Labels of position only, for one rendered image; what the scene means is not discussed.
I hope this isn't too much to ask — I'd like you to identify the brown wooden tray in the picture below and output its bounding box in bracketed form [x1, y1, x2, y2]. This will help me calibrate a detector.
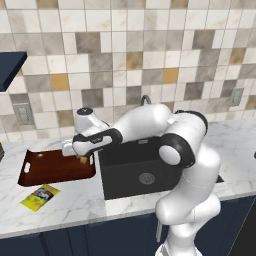
[17, 148, 97, 188]

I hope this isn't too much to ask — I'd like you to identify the dark curved faucet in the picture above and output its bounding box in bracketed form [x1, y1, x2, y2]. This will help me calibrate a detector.
[139, 94, 153, 107]

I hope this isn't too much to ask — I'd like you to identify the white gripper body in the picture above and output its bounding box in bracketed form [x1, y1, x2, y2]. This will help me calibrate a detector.
[60, 138, 79, 158]

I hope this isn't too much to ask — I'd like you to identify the yellow green packet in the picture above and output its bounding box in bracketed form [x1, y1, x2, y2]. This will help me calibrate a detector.
[19, 183, 62, 213]

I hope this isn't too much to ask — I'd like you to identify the grey wall outlet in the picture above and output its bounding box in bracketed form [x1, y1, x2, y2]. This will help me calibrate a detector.
[230, 87, 245, 108]
[12, 102, 35, 127]

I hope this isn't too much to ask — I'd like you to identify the black sink basin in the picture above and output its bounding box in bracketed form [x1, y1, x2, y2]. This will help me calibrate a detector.
[97, 135, 225, 201]

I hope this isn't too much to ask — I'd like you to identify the dark blue wall cupboard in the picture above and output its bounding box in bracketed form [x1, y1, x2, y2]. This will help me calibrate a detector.
[0, 51, 28, 93]

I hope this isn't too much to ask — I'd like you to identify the pale cabinet handle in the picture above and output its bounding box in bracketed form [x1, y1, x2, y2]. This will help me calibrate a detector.
[155, 215, 163, 244]

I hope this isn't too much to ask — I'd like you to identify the dark blue cabinet door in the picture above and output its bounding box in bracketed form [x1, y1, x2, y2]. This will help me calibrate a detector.
[85, 212, 164, 256]
[0, 232, 45, 256]
[41, 225, 90, 256]
[194, 195, 256, 256]

